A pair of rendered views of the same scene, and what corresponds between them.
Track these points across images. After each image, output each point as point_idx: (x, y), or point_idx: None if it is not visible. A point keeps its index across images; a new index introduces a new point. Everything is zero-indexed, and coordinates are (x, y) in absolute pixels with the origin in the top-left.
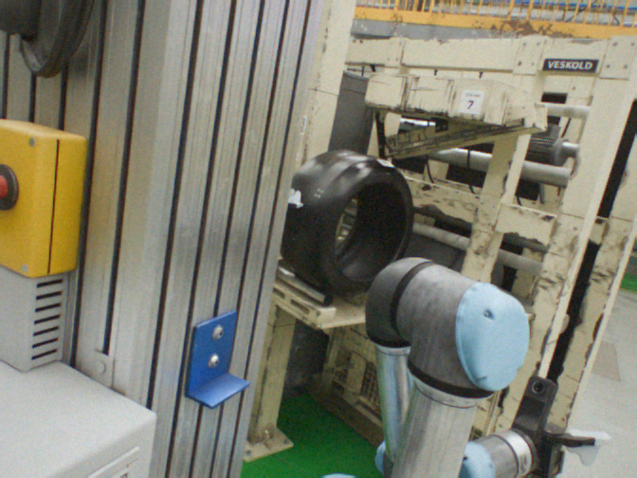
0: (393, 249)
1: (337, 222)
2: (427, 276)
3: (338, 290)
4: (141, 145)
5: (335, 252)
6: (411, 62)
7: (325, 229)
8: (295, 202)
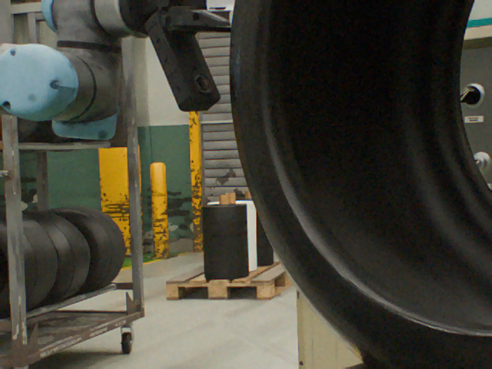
0: None
1: (260, 32)
2: None
3: (377, 363)
4: None
5: (277, 166)
6: None
7: (231, 73)
8: (232, 7)
